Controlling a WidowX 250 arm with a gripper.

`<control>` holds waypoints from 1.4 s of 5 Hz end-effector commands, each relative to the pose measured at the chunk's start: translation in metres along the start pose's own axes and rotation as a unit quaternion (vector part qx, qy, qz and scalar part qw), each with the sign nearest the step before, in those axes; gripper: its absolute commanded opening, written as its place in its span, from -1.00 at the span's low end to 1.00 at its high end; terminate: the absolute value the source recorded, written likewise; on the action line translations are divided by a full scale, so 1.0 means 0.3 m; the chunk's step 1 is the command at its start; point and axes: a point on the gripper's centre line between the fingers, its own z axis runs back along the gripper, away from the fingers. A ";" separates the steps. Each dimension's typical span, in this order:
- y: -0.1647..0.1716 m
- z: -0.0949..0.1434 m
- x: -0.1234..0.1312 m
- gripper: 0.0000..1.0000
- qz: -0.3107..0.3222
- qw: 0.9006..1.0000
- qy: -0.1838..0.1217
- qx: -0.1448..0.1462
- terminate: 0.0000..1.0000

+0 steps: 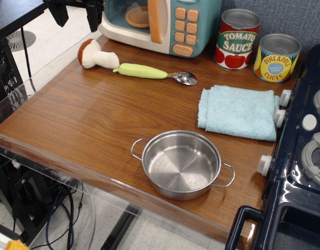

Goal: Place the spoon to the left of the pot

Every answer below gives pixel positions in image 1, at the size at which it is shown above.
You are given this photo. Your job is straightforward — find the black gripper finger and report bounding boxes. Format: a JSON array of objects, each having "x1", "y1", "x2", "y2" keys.
[
  {"x1": 46, "y1": 1, "x2": 69, "y2": 27},
  {"x1": 86, "y1": 3, "x2": 104, "y2": 32}
]

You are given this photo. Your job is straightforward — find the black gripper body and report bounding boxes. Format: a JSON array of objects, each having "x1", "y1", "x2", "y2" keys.
[{"x1": 44, "y1": 0, "x2": 104, "y2": 7}]

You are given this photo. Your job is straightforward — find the green handled metal spoon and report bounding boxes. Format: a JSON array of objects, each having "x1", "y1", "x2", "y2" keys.
[{"x1": 113, "y1": 63, "x2": 198, "y2": 86}]

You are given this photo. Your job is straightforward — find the stainless steel pot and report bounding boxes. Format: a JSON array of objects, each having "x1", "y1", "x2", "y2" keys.
[{"x1": 131, "y1": 130, "x2": 224, "y2": 201}]

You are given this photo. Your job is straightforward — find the plush mushroom toy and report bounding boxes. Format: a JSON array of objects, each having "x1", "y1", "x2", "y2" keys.
[{"x1": 77, "y1": 39, "x2": 120, "y2": 69}]

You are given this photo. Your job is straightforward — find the black desk at left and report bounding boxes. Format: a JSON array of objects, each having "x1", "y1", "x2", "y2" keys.
[{"x1": 0, "y1": 0, "x2": 59, "y2": 45}]

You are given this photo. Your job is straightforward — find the teal toy microwave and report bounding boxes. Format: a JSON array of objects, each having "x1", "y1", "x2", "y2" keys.
[{"x1": 99, "y1": 0, "x2": 222, "y2": 58}]

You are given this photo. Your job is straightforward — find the tomato sauce can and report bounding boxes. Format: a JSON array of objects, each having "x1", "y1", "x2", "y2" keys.
[{"x1": 214, "y1": 8, "x2": 261, "y2": 70}]

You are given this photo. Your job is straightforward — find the clear acrylic table guard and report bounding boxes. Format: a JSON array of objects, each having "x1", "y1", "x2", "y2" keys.
[{"x1": 0, "y1": 37, "x2": 231, "y2": 238}]

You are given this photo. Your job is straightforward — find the light blue folded towel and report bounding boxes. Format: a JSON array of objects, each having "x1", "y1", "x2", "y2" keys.
[{"x1": 198, "y1": 85, "x2": 280, "y2": 142}]

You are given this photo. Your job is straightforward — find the pineapple slices can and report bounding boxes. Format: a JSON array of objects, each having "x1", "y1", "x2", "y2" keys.
[{"x1": 253, "y1": 33, "x2": 301, "y2": 83}]

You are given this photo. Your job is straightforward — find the black table leg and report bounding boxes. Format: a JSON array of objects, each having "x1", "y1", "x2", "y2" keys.
[{"x1": 100, "y1": 209, "x2": 138, "y2": 250}]

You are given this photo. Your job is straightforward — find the dark blue toy stove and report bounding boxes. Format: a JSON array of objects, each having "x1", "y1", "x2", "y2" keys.
[{"x1": 226, "y1": 44, "x2": 320, "y2": 249}]

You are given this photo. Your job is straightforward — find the blue cable on floor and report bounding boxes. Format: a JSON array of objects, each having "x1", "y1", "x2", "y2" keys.
[{"x1": 45, "y1": 184, "x2": 75, "y2": 250}]

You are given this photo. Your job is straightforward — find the black cable on floor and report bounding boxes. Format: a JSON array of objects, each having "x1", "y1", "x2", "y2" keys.
[{"x1": 29, "y1": 182, "x2": 85, "y2": 250}]

